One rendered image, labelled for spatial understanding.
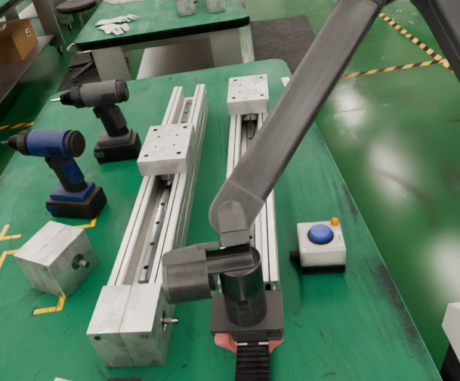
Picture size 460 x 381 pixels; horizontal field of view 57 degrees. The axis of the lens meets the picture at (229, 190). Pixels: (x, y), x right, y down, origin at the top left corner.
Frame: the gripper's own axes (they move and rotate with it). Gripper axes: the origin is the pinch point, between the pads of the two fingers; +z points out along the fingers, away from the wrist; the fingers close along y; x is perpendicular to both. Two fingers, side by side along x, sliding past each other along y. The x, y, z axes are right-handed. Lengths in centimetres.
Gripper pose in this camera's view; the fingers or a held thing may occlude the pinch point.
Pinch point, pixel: (252, 346)
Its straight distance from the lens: 69.7
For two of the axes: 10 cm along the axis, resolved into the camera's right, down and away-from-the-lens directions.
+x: -0.4, 6.1, -7.9
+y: -9.9, 0.8, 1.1
